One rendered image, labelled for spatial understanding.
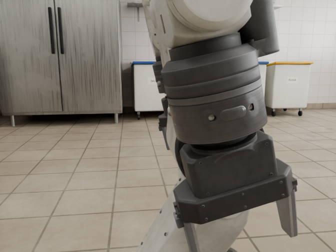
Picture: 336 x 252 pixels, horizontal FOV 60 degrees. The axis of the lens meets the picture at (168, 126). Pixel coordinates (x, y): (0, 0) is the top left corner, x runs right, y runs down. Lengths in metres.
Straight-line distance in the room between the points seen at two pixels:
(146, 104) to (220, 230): 3.43
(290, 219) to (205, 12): 0.23
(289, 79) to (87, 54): 2.70
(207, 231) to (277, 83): 3.93
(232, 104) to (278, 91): 4.12
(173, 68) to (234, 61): 0.05
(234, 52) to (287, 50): 4.89
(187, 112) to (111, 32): 3.36
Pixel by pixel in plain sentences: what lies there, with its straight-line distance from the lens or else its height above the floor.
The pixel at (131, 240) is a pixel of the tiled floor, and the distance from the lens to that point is 1.34.
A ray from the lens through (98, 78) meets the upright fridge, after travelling 3.59.
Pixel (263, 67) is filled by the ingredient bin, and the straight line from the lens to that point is 4.22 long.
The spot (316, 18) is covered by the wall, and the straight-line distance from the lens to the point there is 5.40.
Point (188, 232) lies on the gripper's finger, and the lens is 0.30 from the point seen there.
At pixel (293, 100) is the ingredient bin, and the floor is 0.23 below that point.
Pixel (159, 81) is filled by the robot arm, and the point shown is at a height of 0.70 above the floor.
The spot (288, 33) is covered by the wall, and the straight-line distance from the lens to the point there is 5.15.
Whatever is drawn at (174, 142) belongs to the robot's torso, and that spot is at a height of 0.62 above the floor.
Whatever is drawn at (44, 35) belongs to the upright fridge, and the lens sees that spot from 3.70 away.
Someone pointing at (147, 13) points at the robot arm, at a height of 0.85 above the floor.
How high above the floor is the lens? 0.74
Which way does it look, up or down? 12 degrees down
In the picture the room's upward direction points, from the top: straight up
